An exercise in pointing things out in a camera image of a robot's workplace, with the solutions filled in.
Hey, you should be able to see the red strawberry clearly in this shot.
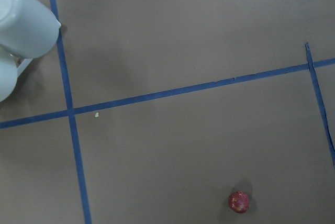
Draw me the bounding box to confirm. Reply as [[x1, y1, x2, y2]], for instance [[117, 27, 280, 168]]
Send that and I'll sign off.
[[228, 191, 250, 214]]

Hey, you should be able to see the white cup drying rack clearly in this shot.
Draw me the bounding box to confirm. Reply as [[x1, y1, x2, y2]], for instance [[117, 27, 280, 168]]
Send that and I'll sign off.
[[11, 54, 32, 72]]

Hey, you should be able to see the pale blue cup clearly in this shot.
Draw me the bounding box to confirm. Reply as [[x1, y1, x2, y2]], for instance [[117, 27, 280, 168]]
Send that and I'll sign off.
[[1, 0, 61, 59]]

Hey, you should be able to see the grey cup on rack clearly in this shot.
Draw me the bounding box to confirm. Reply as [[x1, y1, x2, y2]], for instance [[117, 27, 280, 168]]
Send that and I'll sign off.
[[0, 48, 18, 102]]

